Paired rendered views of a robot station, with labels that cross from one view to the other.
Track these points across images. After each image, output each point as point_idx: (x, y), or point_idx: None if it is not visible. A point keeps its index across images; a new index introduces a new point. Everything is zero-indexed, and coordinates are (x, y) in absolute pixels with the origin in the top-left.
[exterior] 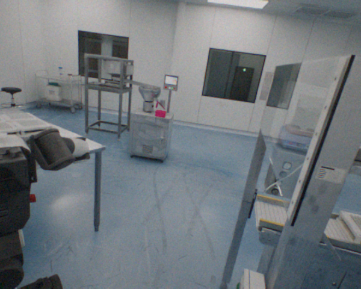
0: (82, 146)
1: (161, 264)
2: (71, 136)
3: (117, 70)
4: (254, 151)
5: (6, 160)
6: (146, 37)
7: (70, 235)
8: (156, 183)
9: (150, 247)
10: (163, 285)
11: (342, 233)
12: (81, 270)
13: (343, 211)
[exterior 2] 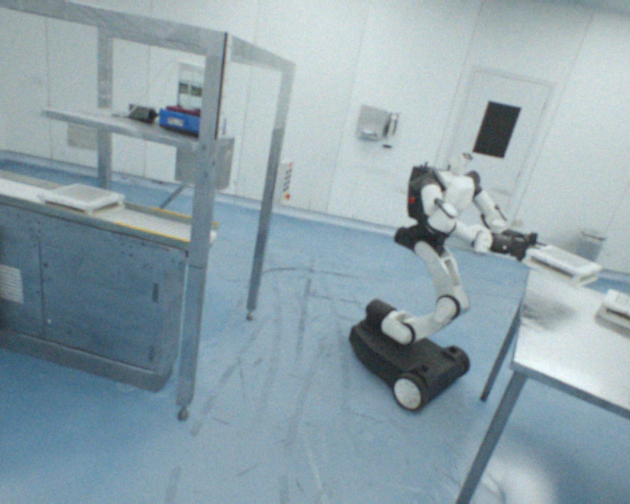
0: (424, 196)
1: (287, 454)
2: None
3: None
4: (209, 186)
5: (419, 166)
6: None
7: None
8: None
9: (314, 491)
10: (281, 421)
11: (111, 215)
12: (407, 443)
13: (87, 205)
